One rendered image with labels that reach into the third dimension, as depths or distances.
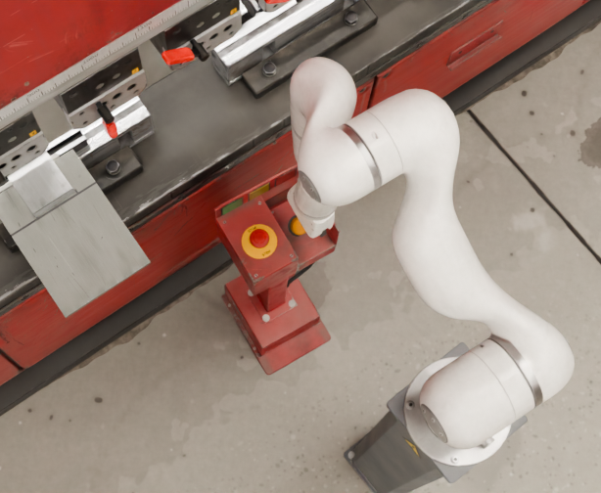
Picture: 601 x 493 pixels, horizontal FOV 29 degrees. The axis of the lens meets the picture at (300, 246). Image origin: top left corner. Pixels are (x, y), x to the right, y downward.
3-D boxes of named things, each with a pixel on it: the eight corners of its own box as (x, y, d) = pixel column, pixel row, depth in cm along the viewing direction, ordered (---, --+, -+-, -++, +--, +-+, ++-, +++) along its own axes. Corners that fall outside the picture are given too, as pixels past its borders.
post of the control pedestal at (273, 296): (267, 312, 294) (271, 258, 242) (256, 294, 295) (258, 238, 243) (285, 302, 295) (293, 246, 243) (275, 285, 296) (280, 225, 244)
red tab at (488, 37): (450, 71, 267) (456, 59, 261) (445, 65, 268) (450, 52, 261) (501, 39, 270) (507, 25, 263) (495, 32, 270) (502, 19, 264)
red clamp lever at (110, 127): (112, 142, 201) (105, 121, 192) (99, 124, 202) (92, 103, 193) (120, 137, 202) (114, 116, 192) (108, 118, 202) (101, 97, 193)
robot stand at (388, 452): (439, 466, 297) (529, 420, 201) (386, 510, 294) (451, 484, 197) (394, 411, 301) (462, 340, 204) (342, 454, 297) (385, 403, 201)
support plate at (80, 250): (66, 318, 203) (65, 317, 202) (-12, 201, 209) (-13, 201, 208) (151, 263, 207) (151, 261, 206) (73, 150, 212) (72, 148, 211)
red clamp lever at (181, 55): (172, 62, 188) (211, 54, 195) (159, 42, 189) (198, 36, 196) (166, 68, 189) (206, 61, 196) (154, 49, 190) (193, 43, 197)
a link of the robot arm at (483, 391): (530, 408, 183) (569, 386, 160) (435, 471, 180) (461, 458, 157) (486, 345, 185) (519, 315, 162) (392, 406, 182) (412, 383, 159)
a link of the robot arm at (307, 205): (328, 162, 209) (285, 187, 207) (337, 142, 196) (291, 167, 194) (352, 201, 208) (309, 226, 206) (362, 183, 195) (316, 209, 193)
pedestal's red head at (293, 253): (254, 296, 240) (254, 276, 222) (216, 233, 243) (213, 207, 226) (335, 250, 243) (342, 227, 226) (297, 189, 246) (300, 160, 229)
